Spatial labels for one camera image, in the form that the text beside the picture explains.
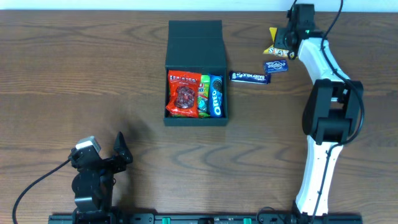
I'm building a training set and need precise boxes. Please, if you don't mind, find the yellow Hacks candy bag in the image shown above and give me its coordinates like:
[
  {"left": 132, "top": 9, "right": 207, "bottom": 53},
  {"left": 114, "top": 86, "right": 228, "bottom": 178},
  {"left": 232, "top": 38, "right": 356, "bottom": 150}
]
[{"left": 263, "top": 27, "right": 296, "bottom": 60}]

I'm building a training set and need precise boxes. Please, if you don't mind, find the red Hacks candy bag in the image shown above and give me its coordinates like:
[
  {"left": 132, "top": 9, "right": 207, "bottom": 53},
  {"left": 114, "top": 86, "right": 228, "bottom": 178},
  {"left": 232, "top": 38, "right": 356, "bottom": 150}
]
[{"left": 165, "top": 70, "right": 201, "bottom": 118}]

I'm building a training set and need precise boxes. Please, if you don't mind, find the green Haribo gummy bag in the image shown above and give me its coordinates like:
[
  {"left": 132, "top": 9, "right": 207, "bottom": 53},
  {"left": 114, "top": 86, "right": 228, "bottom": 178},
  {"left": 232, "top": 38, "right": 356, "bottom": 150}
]
[{"left": 167, "top": 74, "right": 211, "bottom": 119}]

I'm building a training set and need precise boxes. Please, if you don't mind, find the blue Oreo cookie pack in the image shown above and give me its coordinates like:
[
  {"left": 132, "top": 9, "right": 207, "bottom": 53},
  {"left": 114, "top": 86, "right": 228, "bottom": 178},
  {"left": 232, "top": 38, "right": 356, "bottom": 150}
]
[{"left": 209, "top": 75, "right": 223, "bottom": 118}]

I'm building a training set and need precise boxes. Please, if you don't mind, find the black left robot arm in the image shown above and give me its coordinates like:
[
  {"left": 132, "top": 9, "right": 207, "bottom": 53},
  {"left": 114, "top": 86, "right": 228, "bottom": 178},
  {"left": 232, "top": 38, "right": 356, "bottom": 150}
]
[{"left": 68, "top": 132, "right": 133, "bottom": 223}]

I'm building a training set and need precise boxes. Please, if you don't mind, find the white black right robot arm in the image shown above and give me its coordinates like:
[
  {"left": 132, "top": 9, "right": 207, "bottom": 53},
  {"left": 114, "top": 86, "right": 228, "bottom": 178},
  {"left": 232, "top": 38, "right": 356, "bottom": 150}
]
[{"left": 272, "top": 2, "right": 364, "bottom": 222}]

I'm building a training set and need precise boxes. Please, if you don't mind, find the blue Eclipse mint tin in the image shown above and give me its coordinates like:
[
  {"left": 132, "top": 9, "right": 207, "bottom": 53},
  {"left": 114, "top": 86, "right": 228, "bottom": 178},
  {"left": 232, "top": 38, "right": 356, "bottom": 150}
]
[{"left": 264, "top": 59, "right": 289, "bottom": 73}]

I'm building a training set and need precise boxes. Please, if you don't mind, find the blue Dairy Milk chocolate bar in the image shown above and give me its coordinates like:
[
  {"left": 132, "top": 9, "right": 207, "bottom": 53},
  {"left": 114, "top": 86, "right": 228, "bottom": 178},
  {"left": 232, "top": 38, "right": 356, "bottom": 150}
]
[{"left": 229, "top": 71, "right": 271, "bottom": 85}]

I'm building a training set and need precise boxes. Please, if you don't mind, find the dark green open box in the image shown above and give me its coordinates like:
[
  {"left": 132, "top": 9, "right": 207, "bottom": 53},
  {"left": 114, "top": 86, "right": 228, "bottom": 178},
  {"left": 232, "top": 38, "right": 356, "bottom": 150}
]
[{"left": 164, "top": 21, "right": 229, "bottom": 126}]

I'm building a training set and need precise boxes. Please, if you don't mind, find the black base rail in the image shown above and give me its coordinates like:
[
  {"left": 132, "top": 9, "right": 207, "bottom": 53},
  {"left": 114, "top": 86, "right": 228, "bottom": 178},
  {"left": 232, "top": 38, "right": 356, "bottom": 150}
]
[{"left": 48, "top": 213, "right": 363, "bottom": 224}]

